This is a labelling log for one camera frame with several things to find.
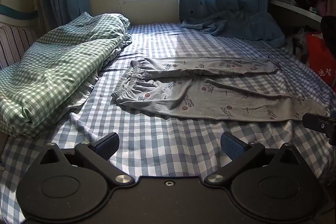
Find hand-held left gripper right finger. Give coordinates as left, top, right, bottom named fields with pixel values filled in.
left=204, top=132, right=300, bottom=187

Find green checked duvet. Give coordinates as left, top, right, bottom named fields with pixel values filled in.
left=0, top=12, right=132, bottom=138

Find striped headboard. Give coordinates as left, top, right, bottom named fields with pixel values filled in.
left=0, top=22, right=40, bottom=70

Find grey printed pants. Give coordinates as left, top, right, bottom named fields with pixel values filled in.
left=111, top=57, right=330, bottom=123

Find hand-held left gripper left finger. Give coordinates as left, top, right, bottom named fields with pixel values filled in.
left=39, top=132, right=135, bottom=187

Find red bag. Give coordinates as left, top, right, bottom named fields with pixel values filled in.
left=306, top=31, right=336, bottom=91

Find blue checked bed sheet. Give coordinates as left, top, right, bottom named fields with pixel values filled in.
left=0, top=22, right=336, bottom=224

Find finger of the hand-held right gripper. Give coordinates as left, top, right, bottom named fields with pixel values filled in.
left=302, top=112, right=336, bottom=146

